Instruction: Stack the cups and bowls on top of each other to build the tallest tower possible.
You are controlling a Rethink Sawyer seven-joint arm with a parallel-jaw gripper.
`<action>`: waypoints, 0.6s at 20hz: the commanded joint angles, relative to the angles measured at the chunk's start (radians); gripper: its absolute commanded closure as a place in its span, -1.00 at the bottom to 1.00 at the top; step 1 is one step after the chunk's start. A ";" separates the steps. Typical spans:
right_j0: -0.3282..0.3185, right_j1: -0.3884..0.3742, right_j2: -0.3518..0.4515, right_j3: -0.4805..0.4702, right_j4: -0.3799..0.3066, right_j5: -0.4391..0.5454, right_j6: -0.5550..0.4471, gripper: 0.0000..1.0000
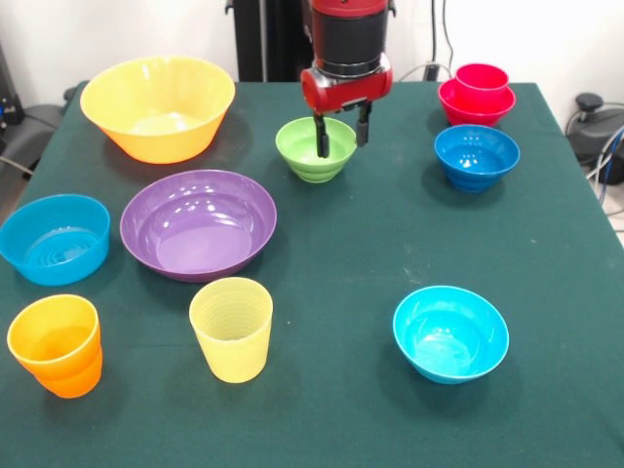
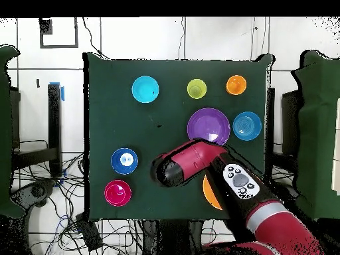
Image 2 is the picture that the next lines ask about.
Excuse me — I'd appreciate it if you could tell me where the black post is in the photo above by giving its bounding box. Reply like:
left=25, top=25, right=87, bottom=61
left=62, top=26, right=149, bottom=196
left=47, top=82, right=63, bottom=178

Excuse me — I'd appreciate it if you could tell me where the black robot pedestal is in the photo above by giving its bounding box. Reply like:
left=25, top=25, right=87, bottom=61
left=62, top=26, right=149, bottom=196
left=141, top=219, right=205, bottom=255

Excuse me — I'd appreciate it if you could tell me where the neighbouring green cloth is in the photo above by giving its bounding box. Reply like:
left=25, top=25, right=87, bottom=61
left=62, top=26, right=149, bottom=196
left=288, top=50, right=340, bottom=221
left=0, top=44, right=25, bottom=219

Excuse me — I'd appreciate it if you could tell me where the cyan bowl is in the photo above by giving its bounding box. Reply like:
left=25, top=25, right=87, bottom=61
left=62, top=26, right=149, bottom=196
left=131, top=75, right=160, bottom=104

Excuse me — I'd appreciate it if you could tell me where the red-pink cup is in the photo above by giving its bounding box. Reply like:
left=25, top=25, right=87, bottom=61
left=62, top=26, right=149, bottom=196
left=108, top=183, right=129, bottom=204

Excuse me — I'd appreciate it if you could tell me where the black crossbar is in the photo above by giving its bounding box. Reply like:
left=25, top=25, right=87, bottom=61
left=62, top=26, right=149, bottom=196
left=11, top=147, right=59, bottom=171

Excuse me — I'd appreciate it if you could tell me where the orange cup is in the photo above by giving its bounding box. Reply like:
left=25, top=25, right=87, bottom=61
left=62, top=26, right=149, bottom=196
left=225, top=74, right=248, bottom=96

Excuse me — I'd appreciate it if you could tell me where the black floor box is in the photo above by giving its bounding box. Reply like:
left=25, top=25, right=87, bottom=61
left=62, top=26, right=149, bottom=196
left=74, top=212, right=104, bottom=252

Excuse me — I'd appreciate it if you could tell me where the dark blue bowl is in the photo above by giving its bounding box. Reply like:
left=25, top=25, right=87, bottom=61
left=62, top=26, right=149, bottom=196
left=110, top=147, right=139, bottom=175

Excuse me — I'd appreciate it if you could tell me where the grey pedestal foot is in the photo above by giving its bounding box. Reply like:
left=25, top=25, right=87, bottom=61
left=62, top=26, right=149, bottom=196
left=13, top=180, right=56, bottom=211

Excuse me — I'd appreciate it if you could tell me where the black square frame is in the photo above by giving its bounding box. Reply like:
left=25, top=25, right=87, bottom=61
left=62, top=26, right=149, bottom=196
left=39, top=17, right=80, bottom=49

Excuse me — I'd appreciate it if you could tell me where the yellow-green cup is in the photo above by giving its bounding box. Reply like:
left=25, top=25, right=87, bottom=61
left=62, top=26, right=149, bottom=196
left=186, top=78, right=207, bottom=100

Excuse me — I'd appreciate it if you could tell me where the large purple bowl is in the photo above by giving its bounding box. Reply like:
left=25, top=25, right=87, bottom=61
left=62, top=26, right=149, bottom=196
left=187, top=107, right=231, bottom=146

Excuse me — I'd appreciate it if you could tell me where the blue ribbed bowl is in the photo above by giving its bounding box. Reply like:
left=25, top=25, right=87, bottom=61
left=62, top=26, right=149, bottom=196
left=232, top=111, right=263, bottom=141

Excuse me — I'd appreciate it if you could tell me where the red-pink bowl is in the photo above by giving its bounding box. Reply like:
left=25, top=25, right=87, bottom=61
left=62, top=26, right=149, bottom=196
left=104, top=179, right=133, bottom=207

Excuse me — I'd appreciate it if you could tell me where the large orange bowl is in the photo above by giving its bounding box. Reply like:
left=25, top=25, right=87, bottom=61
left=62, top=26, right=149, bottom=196
left=202, top=174, right=223, bottom=211

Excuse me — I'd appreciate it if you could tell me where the dark green tablecloth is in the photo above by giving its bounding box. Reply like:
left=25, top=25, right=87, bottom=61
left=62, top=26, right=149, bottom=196
left=82, top=51, right=274, bottom=221

